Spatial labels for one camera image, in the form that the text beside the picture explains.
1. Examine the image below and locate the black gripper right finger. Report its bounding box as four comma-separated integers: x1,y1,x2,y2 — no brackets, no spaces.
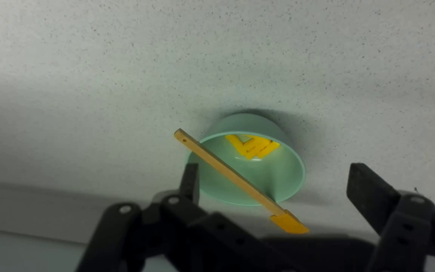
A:
346,162,435,272

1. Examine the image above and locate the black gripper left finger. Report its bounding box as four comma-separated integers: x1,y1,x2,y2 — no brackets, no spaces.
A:
76,162,260,272

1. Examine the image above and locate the wooden spoon with yellow head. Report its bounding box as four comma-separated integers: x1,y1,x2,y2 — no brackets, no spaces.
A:
172,127,311,236

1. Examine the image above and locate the light blue bowl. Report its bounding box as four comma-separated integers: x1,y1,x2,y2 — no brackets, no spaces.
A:
186,111,307,208

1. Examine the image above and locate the yellow stick food piece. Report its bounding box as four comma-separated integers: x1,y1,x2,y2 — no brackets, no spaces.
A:
242,136,283,162
225,133,254,158

